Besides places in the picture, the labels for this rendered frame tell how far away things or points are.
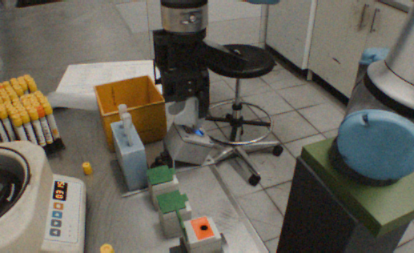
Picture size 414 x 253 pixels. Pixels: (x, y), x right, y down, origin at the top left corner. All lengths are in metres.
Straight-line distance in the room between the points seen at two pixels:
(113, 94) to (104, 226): 0.34
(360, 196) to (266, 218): 1.15
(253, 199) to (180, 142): 1.22
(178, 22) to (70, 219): 0.36
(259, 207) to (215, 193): 1.16
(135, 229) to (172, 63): 0.28
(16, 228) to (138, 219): 0.21
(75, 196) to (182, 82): 0.27
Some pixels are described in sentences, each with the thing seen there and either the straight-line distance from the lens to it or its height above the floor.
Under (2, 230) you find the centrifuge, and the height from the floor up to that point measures 0.99.
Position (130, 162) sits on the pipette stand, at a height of 0.95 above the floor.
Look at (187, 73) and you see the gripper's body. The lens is 0.58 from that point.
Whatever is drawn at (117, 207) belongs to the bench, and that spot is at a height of 0.87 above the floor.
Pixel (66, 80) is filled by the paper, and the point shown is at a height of 0.89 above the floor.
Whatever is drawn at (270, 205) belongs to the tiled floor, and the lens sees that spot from 1.83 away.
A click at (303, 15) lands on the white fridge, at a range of 2.84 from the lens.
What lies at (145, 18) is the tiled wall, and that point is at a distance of 2.90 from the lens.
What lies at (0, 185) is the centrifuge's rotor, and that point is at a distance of 0.61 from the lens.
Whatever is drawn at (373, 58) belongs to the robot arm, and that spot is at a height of 1.13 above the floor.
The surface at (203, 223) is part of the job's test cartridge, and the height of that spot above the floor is 0.95.
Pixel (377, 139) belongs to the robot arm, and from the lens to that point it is 0.48.
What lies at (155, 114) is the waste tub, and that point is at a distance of 0.74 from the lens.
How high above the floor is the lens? 1.35
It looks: 36 degrees down
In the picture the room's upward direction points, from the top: straight up
